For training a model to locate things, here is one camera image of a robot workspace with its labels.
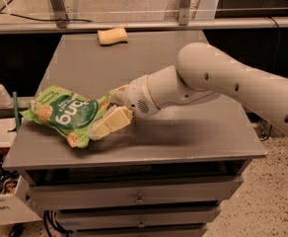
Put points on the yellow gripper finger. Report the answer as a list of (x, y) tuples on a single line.
[(116, 118), (117, 94)]

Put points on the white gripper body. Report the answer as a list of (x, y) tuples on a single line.
[(135, 94)]

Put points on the green rice chip bag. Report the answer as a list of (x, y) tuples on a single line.
[(69, 113)]

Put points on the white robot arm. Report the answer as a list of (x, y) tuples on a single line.
[(200, 74)]

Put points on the yellow sponge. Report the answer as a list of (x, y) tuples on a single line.
[(112, 36)]

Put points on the grey drawer cabinet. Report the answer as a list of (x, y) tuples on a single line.
[(183, 161)]

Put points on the top drawer knob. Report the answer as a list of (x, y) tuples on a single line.
[(139, 199)]

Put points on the drawer knob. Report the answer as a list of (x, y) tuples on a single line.
[(141, 224), (139, 199)]

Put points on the green stick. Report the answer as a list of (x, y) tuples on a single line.
[(16, 111)]

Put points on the white cardboard box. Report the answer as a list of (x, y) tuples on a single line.
[(19, 207)]

